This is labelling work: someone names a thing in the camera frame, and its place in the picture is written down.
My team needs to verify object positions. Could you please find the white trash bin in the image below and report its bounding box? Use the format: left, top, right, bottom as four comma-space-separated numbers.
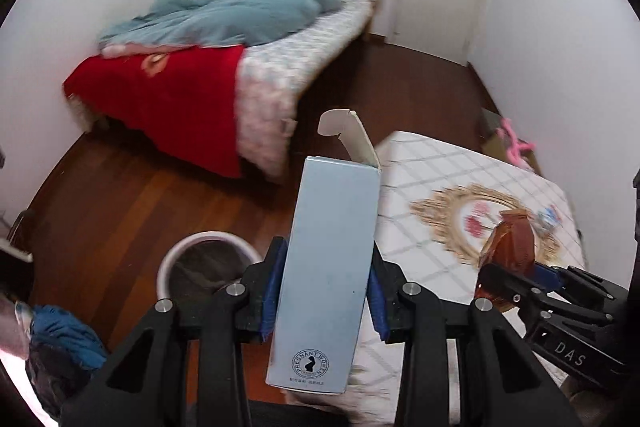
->
156, 231, 264, 304

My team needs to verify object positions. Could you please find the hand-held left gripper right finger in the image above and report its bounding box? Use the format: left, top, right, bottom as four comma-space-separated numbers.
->
367, 241, 585, 427

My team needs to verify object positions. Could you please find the light blue tall carton box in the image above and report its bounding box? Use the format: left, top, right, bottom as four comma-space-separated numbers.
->
265, 108, 383, 396

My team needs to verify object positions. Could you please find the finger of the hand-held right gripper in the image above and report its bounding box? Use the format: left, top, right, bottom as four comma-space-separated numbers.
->
477, 263, 548, 325
531, 259, 578, 295

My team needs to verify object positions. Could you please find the white diamond patterned tablecloth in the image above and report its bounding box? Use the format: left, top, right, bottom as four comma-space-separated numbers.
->
345, 131, 587, 427

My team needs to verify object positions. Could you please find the blue cloth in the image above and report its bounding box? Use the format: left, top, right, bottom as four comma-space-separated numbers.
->
29, 304, 109, 372

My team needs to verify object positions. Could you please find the wooden bed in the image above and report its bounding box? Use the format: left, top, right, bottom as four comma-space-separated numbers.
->
62, 0, 387, 182

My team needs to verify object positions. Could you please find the red blanket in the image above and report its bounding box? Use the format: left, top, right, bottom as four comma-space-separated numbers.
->
62, 45, 247, 180

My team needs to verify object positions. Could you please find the brown sauce sachet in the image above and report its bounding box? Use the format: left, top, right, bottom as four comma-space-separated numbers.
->
473, 210, 537, 313

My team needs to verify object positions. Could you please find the teal duvet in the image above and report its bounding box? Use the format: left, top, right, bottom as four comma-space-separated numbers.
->
97, 0, 375, 58

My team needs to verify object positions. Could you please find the pink plastic toy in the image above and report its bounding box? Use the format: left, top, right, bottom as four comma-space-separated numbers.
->
495, 117, 537, 168

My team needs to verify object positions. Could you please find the grey white checkered bedsheet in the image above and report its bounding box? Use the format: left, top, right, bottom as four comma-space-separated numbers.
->
234, 0, 375, 182

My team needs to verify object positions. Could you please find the small blue drink carton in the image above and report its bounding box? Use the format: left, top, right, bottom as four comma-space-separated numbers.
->
537, 205, 562, 230

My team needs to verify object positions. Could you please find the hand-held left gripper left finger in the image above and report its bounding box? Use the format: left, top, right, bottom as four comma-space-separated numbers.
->
59, 237, 289, 427

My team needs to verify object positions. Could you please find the cardboard box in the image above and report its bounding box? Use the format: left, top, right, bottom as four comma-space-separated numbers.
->
475, 107, 542, 174

